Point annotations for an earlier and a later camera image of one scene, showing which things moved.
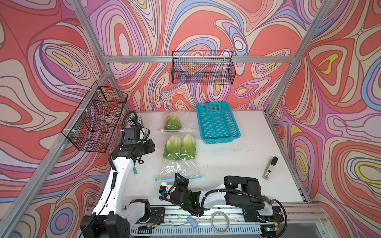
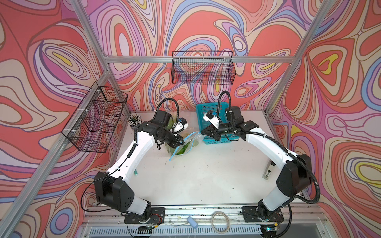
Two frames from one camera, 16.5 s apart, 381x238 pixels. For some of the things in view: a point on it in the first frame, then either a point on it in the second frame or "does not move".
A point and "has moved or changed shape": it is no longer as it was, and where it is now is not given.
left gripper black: x=150 y=147 -> x=177 y=142
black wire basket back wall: x=215 y=67 does not move
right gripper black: x=182 y=181 -> x=210 y=130
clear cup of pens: x=132 y=119 does not move
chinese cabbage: x=188 y=147 has moved or changed shape
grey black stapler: x=269 y=169 does not move
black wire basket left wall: x=92 y=124 does not move
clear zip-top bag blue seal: x=180 y=156 has moved or changed shape
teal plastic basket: x=217 y=123 does not move
